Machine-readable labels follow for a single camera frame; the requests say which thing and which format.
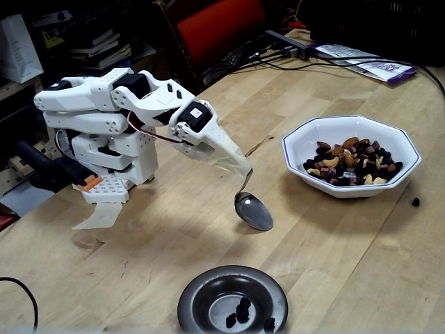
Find long black cable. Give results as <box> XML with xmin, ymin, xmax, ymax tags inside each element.
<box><xmin>0</xmin><ymin>276</ymin><xmax>39</xmax><ymax>331</ymax></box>

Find coloured jumper wires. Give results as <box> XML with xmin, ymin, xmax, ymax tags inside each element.
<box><xmin>283</xmin><ymin>0</ymin><xmax>309</xmax><ymax>31</ymax></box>

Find grey USB hub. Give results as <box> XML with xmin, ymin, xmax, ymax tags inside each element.
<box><xmin>265</xmin><ymin>29</ymin><xmax>314</xmax><ymax>60</ymax></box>

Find white paper bag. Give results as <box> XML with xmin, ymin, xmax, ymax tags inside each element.
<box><xmin>0</xmin><ymin>13</ymin><xmax>45</xmax><ymax>84</ymax></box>

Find stack of books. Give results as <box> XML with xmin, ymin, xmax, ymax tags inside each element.
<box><xmin>67</xmin><ymin>29</ymin><xmax>133</xmax><ymax>70</ymax></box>

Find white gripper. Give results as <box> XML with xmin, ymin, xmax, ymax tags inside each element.
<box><xmin>172</xmin><ymin>116</ymin><xmax>230</xmax><ymax>157</ymax></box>

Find wooden shelf frame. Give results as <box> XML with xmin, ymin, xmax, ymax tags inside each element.
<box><xmin>0</xmin><ymin>78</ymin><xmax>58</xmax><ymax>164</ymax></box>

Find yellow and black box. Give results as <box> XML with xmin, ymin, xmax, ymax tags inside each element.
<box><xmin>40</xmin><ymin>29</ymin><xmax>67</xmax><ymax>49</ymax></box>

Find dark raisin pieces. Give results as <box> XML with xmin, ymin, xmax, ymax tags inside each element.
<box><xmin>225</xmin><ymin>296</ymin><xmax>277</xmax><ymax>331</ymax></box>

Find white tape sheet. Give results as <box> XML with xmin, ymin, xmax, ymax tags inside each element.
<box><xmin>72</xmin><ymin>200</ymin><xmax>123</xmax><ymax>230</ymax></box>

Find large black slotted box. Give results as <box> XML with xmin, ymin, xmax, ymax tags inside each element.
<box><xmin>309</xmin><ymin>0</ymin><xmax>445</xmax><ymax>69</ymax></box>

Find bent metal spoon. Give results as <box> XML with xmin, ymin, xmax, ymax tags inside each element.
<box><xmin>234</xmin><ymin>168</ymin><xmax>274</xmax><ymax>232</ymax></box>

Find black USB cable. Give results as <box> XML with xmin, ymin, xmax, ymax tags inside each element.
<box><xmin>201</xmin><ymin>51</ymin><xmax>289</xmax><ymax>83</ymax></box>

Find cream masking tape wrap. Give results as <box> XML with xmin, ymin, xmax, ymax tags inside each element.
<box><xmin>204</xmin><ymin>134</ymin><xmax>253</xmax><ymax>179</ymax></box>

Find purple and white plastic bag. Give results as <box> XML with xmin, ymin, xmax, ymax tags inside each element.
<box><xmin>314</xmin><ymin>43</ymin><xmax>418</xmax><ymax>86</ymax></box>

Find white octagonal bowl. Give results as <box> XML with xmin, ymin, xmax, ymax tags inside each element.
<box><xmin>280</xmin><ymin>115</ymin><xmax>422</xmax><ymax>199</ymax></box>

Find nut and raisin mix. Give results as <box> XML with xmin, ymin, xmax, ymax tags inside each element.
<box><xmin>302</xmin><ymin>136</ymin><xmax>404</xmax><ymax>187</ymax></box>

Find brown round plate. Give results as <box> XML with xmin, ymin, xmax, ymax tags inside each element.
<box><xmin>177</xmin><ymin>265</ymin><xmax>289</xmax><ymax>334</ymax></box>

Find red wooden chair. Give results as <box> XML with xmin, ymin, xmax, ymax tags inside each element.
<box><xmin>152</xmin><ymin>0</ymin><xmax>268</xmax><ymax>97</ymax></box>

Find black clamp with orange pad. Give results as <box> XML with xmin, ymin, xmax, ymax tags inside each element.
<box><xmin>13</xmin><ymin>140</ymin><xmax>104</xmax><ymax>192</ymax></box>

